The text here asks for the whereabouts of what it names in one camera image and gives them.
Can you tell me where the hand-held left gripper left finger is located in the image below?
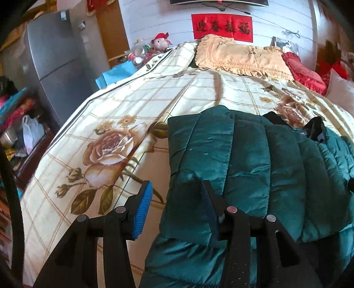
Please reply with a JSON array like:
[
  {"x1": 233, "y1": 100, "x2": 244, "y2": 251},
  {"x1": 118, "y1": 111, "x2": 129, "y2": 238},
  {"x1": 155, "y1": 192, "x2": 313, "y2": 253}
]
[{"x1": 33, "y1": 181, "x2": 153, "y2": 288}]

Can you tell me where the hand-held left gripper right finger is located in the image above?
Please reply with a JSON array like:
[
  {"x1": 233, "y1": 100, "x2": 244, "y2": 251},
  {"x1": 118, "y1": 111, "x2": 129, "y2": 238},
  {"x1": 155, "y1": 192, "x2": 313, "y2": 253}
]
[{"x1": 203, "y1": 180, "x2": 324, "y2": 288}]

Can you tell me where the green down jacket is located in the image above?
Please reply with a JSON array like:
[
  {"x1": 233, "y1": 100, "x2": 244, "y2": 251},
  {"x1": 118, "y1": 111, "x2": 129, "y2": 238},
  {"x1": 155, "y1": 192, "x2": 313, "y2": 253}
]
[{"x1": 138, "y1": 105, "x2": 354, "y2": 288}]

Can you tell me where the floral bed blanket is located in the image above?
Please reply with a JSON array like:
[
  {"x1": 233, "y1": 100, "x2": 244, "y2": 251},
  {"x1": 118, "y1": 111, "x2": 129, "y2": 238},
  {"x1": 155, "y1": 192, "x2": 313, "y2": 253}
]
[{"x1": 21, "y1": 41, "x2": 354, "y2": 288}]

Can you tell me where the white plastic bag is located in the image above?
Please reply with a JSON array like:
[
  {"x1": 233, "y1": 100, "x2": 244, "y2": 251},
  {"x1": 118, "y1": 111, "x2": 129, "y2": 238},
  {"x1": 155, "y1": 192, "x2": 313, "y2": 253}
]
[{"x1": 22, "y1": 115, "x2": 45, "y2": 148}]

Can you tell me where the blue cloth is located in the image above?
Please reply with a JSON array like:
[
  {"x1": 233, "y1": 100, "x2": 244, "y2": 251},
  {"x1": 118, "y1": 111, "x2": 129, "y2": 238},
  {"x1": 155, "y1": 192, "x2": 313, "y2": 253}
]
[{"x1": 95, "y1": 60, "x2": 137, "y2": 90}]

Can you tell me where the metal pot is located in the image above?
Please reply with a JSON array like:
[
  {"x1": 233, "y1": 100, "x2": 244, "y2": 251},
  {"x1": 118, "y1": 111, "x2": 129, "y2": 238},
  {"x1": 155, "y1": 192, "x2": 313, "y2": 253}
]
[{"x1": 0, "y1": 129, "x2": 17, "y2": 150}]

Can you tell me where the yellow frilled pillow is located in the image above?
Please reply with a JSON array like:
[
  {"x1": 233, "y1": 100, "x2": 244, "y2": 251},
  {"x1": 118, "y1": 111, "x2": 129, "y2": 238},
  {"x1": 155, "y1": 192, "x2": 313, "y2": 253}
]
[{"x1": 195, "y1": 34, "x2": 294, "y2": 81}]

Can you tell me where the pile of bottles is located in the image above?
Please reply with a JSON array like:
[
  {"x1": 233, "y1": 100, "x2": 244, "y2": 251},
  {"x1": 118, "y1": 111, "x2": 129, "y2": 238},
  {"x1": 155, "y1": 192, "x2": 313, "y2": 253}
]
[{"x1": 124, "y1": 39, "x2": 155, "y2": 65}]

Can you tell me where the stack of colourful blankets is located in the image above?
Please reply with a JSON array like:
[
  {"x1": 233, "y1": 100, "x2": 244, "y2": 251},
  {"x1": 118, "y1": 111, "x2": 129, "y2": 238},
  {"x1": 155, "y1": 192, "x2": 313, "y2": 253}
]
[{"x1": 0, "y1": 87, "x2": 36, "y2": 125}]

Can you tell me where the red heart pillow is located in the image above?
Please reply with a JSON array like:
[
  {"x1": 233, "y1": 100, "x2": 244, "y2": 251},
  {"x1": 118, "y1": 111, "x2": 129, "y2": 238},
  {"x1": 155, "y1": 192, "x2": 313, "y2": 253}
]
[{"x1": 281, "y1": 52, "x2": 328, "y2": 96}]

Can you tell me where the plush pig toy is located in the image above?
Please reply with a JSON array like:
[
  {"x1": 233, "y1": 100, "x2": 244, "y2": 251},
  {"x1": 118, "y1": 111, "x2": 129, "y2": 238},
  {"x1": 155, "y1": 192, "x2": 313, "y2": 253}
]
[{"x1": 151, "y1": 33, "x2": 173, "y2": 52}]

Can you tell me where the grey refrigerator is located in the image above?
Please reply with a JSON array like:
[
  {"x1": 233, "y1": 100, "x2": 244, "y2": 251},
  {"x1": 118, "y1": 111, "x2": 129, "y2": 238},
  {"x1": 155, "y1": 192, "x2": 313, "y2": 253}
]
[{"x1": 26, "y1": 10, "x2": 112, "y2": 128}]

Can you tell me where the white pillow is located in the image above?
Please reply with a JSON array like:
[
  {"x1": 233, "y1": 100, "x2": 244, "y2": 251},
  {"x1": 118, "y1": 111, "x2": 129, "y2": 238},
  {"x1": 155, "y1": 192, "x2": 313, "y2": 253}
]
[{"x1": 325, "y1": 69, "x2": 354, "y2": 111}]

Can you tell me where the wooden door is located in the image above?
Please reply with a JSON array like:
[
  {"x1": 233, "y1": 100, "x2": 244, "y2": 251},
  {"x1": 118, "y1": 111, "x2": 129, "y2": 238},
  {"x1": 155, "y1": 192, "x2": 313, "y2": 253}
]
[{"x1": 96, "y1": 0, "x2": 130, "y2": 68}]

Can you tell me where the framed photo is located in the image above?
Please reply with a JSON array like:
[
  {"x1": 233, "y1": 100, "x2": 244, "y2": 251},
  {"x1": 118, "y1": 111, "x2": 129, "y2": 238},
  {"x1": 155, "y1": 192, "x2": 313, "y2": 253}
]
[{"x1": 270, "y1": 36, "x2": 299, "y2": 56}]

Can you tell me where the red cloth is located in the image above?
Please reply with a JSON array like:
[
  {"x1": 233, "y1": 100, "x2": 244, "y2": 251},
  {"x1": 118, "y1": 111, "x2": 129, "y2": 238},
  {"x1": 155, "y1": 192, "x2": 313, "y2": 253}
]
[{"x1": 318, "y1": 59, "x2": 349, "y2": 84}]

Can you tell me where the red wall poster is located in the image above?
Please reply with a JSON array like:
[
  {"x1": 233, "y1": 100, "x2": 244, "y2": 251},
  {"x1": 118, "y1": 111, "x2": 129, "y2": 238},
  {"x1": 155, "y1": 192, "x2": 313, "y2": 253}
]
[{"x1": 192, "y1": 14, "x2": 253, "y2": 43}]

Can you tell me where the red wall pennant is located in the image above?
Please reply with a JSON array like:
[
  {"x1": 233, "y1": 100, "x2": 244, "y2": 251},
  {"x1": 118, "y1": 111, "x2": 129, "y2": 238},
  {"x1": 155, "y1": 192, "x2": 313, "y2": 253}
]
[{"x1": 86, "y1": 0, "x2": 111, "y2": 16}]

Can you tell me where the wall television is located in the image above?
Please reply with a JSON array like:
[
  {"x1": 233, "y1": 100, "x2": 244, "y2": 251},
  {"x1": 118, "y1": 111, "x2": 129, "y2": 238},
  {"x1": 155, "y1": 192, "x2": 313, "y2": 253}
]
[{"x1": 169, "y1": 0, "x2": 269, "y2": 8}]

